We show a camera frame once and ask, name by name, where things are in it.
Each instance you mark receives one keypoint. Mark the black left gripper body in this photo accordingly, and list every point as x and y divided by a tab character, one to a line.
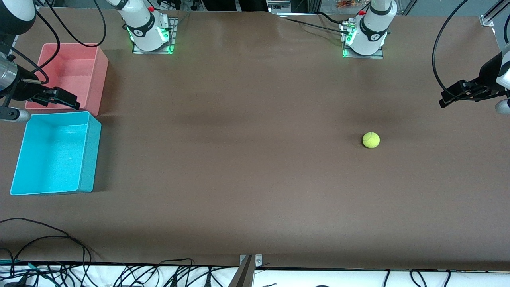
489	75

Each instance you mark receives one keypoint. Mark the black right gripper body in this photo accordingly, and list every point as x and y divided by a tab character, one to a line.
22	88

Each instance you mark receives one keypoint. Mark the yellow tennis ball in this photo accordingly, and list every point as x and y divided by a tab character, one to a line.
371	140

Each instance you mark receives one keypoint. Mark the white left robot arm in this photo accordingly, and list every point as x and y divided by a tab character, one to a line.
368	32

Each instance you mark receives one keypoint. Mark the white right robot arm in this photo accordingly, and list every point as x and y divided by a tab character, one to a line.
145	30

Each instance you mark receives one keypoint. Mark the pink plastic bin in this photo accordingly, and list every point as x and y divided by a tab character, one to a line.
71	71

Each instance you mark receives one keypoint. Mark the blue plastic bin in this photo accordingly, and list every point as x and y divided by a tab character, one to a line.
55	155

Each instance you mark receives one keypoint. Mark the orange items in clear box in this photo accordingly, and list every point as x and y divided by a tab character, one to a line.
346	4

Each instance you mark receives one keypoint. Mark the dark grey metal bar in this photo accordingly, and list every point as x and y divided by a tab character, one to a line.
244	275

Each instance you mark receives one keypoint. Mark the aluminium frame profile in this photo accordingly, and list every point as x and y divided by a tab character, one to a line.
487	20

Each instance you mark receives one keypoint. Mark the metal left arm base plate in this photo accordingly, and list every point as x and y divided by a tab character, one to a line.
376	56

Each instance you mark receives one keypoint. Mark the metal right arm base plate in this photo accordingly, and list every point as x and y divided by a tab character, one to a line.
172	30

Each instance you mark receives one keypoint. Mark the small silver metal bracket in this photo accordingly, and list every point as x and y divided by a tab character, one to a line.
259	261

